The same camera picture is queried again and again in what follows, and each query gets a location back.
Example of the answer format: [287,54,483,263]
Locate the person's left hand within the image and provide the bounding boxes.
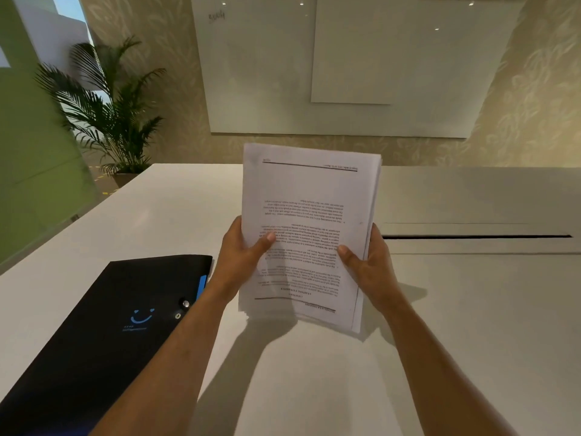
[209,216,277,307]

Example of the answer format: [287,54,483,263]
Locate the green palm plant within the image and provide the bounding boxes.
[35,36,166,176]

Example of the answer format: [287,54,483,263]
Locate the person's right hand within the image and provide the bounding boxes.
[337,223,412,316]

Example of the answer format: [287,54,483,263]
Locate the person's left forearm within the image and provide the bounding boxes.
[90,285,228,436]

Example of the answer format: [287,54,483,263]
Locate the table cable slot cover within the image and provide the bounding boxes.
[379,222,575,256]

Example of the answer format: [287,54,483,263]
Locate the black folder with smiley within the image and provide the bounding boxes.
[0,254,214,436]

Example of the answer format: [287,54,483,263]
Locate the person's right forearm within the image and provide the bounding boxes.
[383,297,518,436]

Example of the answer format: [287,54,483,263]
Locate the small white wall panel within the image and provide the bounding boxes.
[310,0,421,105]

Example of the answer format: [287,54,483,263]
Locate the large white wall board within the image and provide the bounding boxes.
[189,0,527,139]

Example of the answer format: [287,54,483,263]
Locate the printed white paper sheets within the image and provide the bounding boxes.
[238,142,383,334]

